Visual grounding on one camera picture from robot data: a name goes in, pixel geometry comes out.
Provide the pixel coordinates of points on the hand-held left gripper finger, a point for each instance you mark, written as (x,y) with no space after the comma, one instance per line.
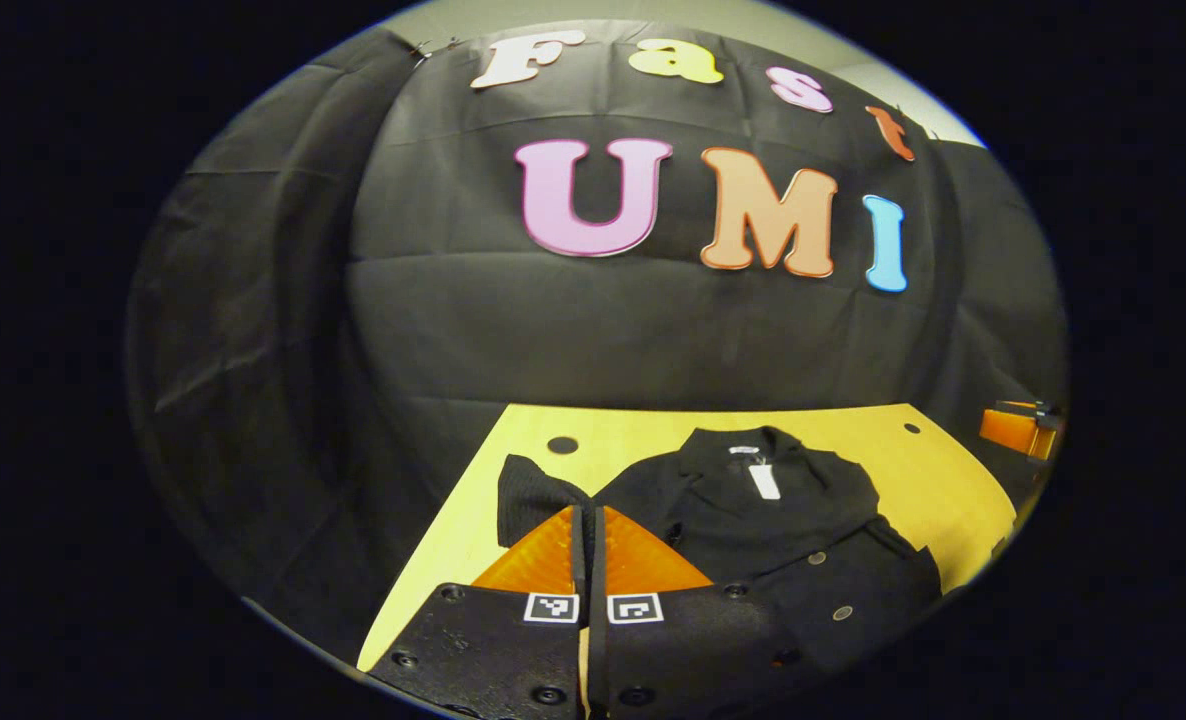
(577,575)
(598,575)

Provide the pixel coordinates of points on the black button jacket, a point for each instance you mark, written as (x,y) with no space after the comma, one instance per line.
(773,530)

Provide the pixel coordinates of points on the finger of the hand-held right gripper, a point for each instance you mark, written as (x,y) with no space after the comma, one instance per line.
(1013,430)

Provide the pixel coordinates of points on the black backdrop cloth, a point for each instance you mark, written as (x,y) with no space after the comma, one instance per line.
(473,330)

